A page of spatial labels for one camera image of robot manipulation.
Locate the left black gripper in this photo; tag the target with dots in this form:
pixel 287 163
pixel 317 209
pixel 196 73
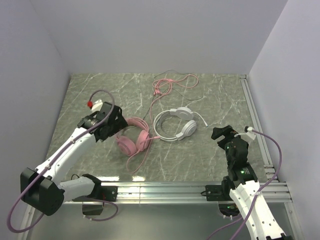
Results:
pixel 113 122

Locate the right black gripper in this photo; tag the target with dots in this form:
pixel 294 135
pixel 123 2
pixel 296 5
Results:
pixel 225 136

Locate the pink headphones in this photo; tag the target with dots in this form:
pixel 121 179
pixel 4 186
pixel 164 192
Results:
pixel 131 148

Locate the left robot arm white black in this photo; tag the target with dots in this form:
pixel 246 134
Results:
pixel 43 188

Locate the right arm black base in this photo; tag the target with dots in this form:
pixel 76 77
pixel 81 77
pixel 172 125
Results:
pixel 221 193

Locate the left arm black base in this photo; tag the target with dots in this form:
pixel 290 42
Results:
pixel 102 204

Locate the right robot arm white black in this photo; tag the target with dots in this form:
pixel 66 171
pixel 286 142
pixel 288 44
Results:
pixel 243 187

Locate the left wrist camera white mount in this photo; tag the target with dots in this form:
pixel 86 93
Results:
pixel 95 106

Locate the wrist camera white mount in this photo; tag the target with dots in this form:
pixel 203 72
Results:
pixel 248 135
pixel 95 106

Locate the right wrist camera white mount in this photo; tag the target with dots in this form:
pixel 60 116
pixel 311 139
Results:
pixel 248 135

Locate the aluminium right side rail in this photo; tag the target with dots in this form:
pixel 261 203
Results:
pixel 269 168

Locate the aluminium rail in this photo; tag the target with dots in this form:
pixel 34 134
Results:
pixel 269 168
pixel 141 192

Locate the aluminium front rail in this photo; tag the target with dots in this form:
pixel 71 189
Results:
pixel 141 192

